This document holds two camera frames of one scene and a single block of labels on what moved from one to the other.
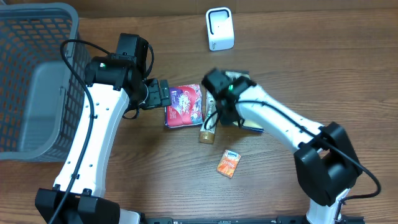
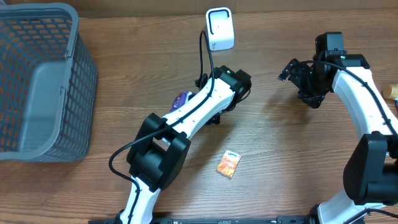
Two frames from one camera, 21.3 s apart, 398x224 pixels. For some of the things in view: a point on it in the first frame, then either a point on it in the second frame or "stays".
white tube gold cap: (206, 133) -> (390, 90)
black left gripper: (156, 99) -> (216, 120)
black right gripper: (227, 119) -> (314, 98)
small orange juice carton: (228, 163) stays
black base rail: (246, 220) stays
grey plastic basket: (43, 63) stays
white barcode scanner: (220, 30) stays
